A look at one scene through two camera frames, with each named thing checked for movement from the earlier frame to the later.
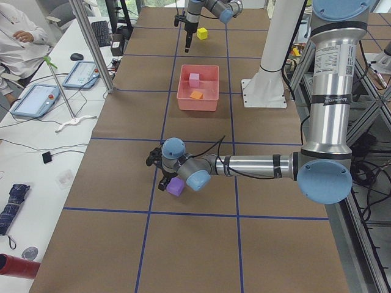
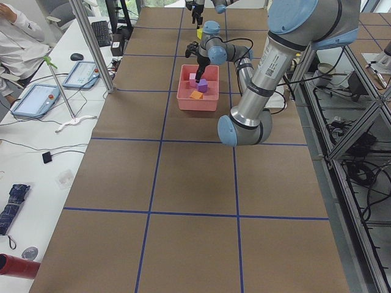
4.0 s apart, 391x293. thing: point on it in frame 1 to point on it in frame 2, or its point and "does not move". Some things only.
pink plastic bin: [209, 85] does not move
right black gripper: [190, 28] to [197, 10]
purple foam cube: [175, 185] to [202, 86]
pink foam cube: [193, 80] does not move
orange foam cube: [197, 94] does not move
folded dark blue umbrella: [17, 195] does not move
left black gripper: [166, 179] to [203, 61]
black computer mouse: [76, 57] does not move
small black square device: [47, 157] does not move
